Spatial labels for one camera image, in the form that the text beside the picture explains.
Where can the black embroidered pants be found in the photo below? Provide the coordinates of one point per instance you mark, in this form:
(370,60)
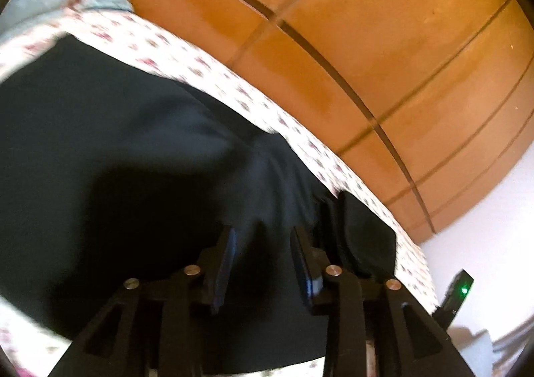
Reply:
(125,172)

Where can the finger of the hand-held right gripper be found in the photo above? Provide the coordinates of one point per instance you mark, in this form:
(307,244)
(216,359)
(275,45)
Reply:
(333,231)

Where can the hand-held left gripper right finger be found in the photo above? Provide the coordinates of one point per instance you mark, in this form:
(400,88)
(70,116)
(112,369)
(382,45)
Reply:
(301,268)

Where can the floral bed sheet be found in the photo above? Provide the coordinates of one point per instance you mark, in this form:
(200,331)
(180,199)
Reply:
(187,64)

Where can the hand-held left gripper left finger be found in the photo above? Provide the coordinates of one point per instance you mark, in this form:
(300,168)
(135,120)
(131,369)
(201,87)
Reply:
(227,264)

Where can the wooden wardrobe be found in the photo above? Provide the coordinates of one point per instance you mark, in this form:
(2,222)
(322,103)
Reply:
(354,47)

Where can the white ribbed object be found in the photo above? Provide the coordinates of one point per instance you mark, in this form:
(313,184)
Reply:
(484,350)

